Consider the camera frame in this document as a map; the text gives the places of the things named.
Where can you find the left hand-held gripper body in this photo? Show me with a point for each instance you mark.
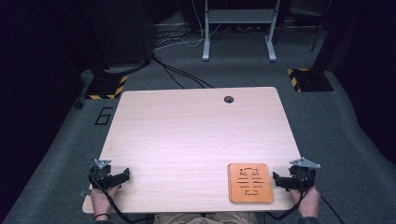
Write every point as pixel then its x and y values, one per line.
pixel 100 174

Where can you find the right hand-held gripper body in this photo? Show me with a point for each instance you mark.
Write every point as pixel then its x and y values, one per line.
pixel 302 177

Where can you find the person's left hand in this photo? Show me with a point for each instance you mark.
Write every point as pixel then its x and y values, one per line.
pixel 101 200

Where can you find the person's right hand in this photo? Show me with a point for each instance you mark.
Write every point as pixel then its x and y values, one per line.
pixel 308 202

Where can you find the orange wooden board with cutouts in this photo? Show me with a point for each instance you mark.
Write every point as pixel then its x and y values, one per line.
pixel 250 183

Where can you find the black wristband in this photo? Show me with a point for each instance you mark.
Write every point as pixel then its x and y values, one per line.
pixel 102 215

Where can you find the small black round object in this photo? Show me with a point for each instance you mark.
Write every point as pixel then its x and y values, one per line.
pixel 78 105

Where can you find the person's beige pants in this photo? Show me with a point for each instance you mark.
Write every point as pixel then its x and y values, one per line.
pixel 205 218

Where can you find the black stand column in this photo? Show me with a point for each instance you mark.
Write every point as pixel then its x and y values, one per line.
pixel 325 37

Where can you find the black equipment cabinet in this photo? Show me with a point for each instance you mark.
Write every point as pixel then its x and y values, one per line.
pixel 124 31

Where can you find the black hazard-striped base plate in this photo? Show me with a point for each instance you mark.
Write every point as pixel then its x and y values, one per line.
pixel 106 87
pixel 309 80

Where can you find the white metal stand frame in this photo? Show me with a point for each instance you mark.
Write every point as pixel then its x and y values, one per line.
pixel 239 16

